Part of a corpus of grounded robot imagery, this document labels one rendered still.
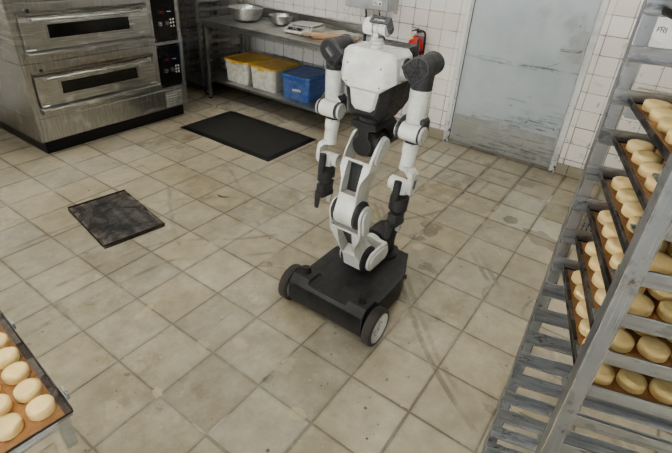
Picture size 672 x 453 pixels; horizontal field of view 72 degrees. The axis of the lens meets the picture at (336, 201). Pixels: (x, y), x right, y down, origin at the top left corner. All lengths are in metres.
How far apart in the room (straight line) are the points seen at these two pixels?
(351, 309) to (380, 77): 1.10
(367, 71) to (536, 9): 2.66
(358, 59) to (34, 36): 2.96
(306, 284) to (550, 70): 2.94
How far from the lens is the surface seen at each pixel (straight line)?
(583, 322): 1.19
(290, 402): 2.20
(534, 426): 1.81
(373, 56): 1.98
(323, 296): 2.39
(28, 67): 4.42
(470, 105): 4.73
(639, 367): 1.02
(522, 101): 4.57
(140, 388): 2.35
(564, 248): 1.35
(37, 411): 1.16
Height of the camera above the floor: 1.77
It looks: 30 degrees down
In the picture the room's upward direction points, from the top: 4 degrees clockwise
